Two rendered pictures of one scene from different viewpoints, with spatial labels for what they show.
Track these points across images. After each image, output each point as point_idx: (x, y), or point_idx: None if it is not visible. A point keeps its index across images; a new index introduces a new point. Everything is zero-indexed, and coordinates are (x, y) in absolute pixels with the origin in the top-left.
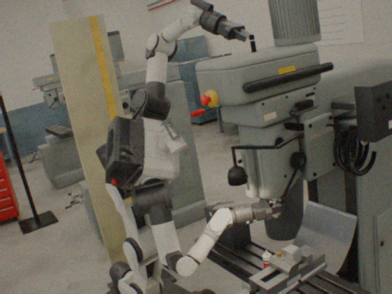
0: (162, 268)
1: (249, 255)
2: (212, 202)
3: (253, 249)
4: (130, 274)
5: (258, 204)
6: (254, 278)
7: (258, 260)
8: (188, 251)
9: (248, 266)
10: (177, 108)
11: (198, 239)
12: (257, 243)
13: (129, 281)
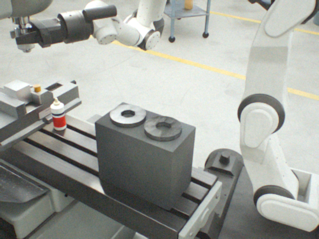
0: (242, 155)
1: (94, 147)
2: (181, 128)
3: (89, 160)
4: (314, 185)
5: (48, 23)
6: (70, 84)
7: (77, 140)
8: (135, 28)
9: (90, 130)
10: None
11: (210, 177)
12: (85, 174)
13: (309, 187)
